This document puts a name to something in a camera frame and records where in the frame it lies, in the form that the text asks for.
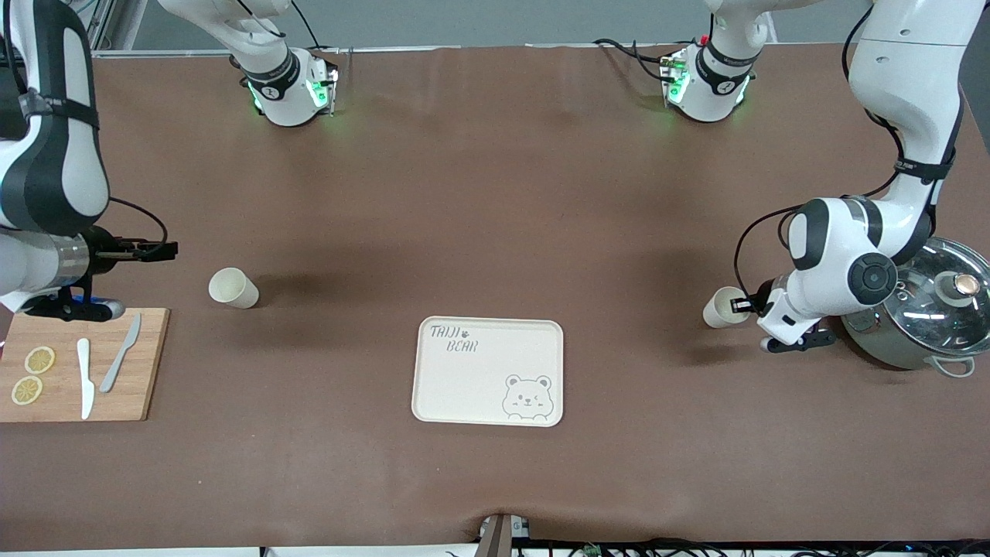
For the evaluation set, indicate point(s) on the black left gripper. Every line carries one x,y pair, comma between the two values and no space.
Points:
762,297

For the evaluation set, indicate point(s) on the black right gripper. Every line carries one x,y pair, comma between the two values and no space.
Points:
100,256

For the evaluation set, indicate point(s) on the white plastic cup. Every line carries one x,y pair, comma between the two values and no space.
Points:
232,287
719,308

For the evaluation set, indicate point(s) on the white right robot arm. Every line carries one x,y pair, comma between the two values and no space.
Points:
277,102

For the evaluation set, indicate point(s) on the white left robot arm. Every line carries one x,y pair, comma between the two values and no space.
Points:
831,271

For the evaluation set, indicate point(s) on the cream bear print tray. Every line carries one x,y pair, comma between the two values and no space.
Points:
464,387

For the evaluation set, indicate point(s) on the grey plastic knife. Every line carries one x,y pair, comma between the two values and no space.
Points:
117,360

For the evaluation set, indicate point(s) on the wooden cutting board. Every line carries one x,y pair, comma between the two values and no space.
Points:
135,387

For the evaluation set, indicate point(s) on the white plastic knife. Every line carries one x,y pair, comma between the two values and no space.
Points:
86,387

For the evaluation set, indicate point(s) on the grey pot glass lid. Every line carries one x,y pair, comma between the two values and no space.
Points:
889,348

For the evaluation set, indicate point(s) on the lemon slice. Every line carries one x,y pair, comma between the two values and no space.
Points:
39,360
27,390

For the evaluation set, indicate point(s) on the aluminium frame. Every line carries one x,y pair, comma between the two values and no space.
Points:
155,52

